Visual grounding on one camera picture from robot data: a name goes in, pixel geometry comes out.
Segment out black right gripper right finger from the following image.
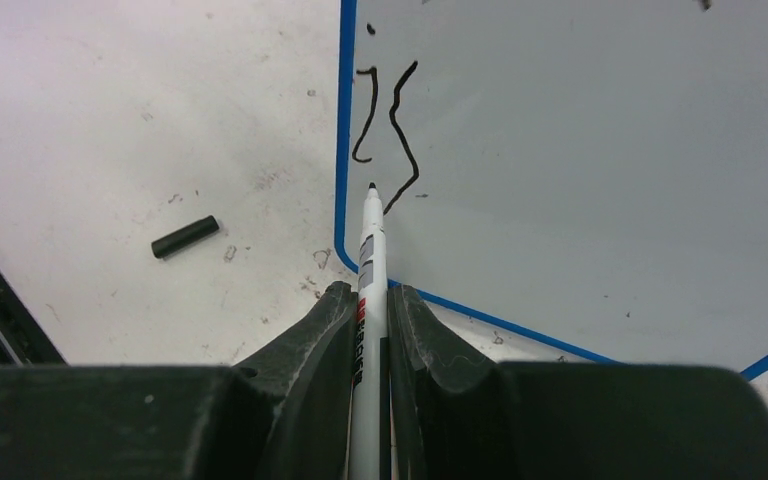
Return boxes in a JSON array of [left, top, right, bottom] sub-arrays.
[[387, 286, 768, 479]]

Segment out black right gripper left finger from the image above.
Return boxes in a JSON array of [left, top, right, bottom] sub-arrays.
[[0, 281, 358, 479]]

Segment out white marker pen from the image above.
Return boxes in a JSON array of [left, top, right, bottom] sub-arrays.
[[347, 183, 391, 479]]

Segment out black marker cap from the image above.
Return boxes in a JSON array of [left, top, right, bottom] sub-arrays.
[[151, 215, 220, 259]]

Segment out blue framed whiteboard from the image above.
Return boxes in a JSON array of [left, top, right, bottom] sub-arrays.
[[335, 0, 768, 378]]

